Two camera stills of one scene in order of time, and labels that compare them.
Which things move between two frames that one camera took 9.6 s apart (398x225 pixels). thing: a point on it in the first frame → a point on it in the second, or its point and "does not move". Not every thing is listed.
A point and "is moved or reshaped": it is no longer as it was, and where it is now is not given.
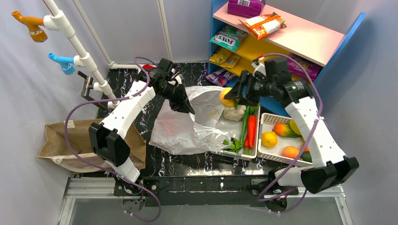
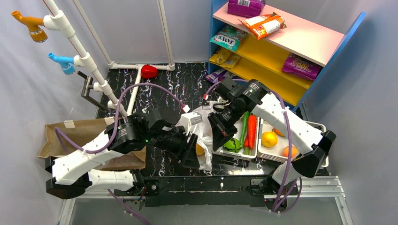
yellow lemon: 269,139 does not move
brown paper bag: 54,147 does not move
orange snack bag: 263,26 does not move
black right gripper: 248,88 → 220,124
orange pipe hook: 33,23 does not move
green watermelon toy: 234,144 does not move
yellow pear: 227,103 is moved or reshaped
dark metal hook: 88,84 does not move
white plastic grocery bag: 177,132 is moved or reshaped
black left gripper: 175,95 → 187,147
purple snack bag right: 295,70 does not move
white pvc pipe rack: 59,21 does not move
